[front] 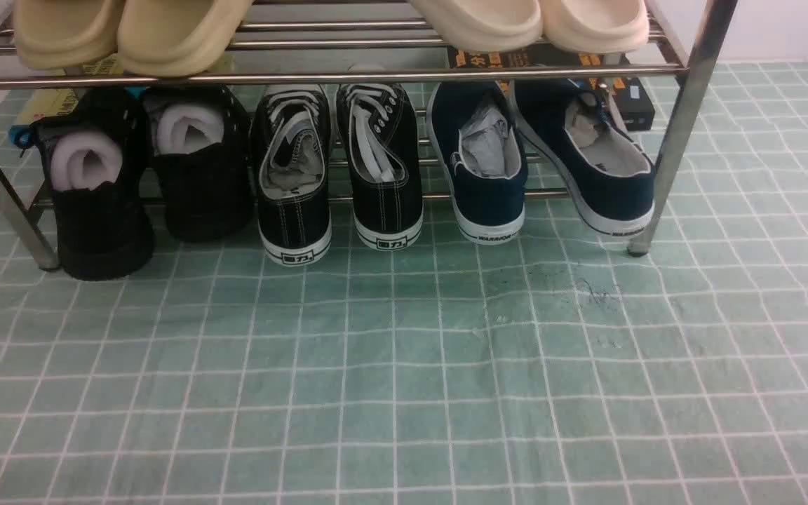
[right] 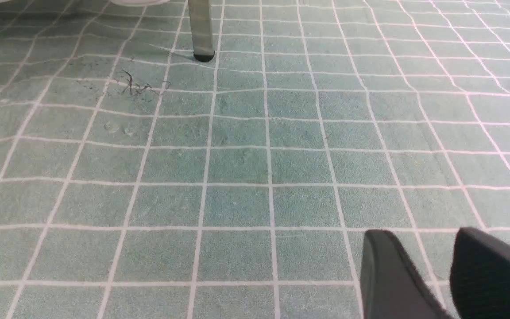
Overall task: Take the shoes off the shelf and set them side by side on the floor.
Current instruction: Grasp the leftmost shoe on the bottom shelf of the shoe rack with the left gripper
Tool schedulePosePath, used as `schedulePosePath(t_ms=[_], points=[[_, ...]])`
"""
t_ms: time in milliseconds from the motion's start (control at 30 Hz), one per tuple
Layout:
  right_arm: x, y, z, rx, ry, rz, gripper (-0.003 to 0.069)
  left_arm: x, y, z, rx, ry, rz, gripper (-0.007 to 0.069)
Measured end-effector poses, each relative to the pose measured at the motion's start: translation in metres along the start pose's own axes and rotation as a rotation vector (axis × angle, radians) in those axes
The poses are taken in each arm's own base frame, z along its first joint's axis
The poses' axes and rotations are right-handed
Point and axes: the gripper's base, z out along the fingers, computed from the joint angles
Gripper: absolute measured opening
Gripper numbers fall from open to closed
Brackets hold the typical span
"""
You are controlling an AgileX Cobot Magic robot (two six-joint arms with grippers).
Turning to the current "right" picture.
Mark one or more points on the dark thread clump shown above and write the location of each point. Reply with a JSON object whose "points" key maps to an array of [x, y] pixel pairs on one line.
{"points": [[130, 86]]}

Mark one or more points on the grey metal rack leg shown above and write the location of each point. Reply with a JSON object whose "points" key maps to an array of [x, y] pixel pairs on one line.
{"points": [[201, 30]]}

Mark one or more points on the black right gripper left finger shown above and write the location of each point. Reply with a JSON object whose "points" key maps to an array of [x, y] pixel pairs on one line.
{"points": [[391, 286]]}

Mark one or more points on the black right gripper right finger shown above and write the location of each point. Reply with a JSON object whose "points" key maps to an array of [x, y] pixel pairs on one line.
{"points": [[480, 275]]}

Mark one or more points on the white shoe sole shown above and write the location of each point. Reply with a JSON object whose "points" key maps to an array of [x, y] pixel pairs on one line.
{"points": [[138, 3]]}

